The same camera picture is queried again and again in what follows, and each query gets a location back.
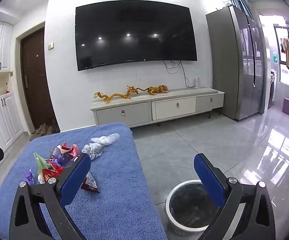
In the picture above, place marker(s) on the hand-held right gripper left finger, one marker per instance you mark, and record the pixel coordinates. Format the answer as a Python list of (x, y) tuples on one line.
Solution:
[(75, 178)]

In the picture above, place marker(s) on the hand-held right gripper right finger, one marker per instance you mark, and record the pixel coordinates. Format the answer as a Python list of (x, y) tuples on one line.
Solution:
[(209, 180)]

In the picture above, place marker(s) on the dark red snack packet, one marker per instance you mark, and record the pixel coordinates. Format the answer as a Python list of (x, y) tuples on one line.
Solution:
[(90, 183)]

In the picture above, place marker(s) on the red snack bag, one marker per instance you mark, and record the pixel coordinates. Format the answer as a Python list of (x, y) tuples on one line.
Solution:
[(52, 173)]

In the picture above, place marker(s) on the red and white wrapper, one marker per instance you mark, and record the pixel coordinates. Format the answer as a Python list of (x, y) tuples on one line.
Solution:
[(70, 151)]

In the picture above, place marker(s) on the black bin liner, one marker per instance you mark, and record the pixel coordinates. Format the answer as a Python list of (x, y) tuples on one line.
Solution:
[(192, 205)]

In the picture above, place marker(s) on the white patterned snack bag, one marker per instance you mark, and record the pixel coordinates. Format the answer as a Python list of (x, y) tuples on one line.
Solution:
[(94, 151)]

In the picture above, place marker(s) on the green wrapper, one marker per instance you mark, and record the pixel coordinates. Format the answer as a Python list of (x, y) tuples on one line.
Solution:
[(41, 162)]

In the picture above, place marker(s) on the small purple wrapper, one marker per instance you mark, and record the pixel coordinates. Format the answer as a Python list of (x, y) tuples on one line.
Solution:
[(29, 177)]

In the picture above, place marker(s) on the white round bin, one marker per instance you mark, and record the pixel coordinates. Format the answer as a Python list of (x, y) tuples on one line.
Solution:
[(170, 205)]

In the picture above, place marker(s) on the white tissue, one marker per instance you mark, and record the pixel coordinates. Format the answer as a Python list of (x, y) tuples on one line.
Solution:
[(105, 139)]

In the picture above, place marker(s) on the white base cabinet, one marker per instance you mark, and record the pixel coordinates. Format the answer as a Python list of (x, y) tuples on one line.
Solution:
[(2, 120)]

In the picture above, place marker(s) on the blue fleece blanket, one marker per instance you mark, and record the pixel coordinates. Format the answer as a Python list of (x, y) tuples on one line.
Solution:
[(119, 180)]

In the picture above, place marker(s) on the tan shoe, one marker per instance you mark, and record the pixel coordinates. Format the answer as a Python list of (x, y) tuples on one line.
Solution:
[(50, 130), (41, 129)]

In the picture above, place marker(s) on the dark shoe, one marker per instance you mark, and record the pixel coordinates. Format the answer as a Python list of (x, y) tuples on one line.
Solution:
[(55, 127)]

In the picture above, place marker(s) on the dark brown door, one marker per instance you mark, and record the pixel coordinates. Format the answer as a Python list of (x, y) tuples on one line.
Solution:
[(35, 80)]

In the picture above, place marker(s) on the white television cabinet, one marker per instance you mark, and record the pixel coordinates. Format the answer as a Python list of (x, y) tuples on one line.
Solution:
[(159, 106)]

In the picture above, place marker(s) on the yellow tinsel garland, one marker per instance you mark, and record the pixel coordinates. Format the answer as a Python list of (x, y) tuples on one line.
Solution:
[(117, 95)]

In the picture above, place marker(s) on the white power strip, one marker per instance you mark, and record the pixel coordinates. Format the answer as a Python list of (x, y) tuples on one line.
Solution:
[(197, 83)]

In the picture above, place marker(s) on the golden tiger figurine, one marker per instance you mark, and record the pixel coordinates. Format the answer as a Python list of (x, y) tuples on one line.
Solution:
[(158, 90)]

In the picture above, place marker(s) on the purple stool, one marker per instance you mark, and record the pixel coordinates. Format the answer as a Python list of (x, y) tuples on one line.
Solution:
[(288, 106)]

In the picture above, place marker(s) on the washing machine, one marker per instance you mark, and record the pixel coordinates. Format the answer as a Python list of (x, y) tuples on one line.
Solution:
[(272, 90)]

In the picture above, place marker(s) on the grey refrigerator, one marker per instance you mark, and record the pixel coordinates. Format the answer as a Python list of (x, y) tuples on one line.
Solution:
[(230, 62)]

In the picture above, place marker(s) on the yellow hanging garment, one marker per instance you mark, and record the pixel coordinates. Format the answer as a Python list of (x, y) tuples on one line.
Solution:
[(287, 52)]

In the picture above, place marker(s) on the blue curtain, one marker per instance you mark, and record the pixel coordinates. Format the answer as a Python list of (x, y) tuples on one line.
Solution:
[(242, 5)]

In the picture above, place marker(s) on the wall light switch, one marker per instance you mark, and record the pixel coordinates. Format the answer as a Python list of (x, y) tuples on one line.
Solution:
[(50, 46)]

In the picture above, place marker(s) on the green wall sign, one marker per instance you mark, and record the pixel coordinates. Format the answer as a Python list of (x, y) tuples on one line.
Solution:
[(274, 57)]

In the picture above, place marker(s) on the black wall television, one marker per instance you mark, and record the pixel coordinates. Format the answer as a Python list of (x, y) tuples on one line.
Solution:
[(134, 35)]

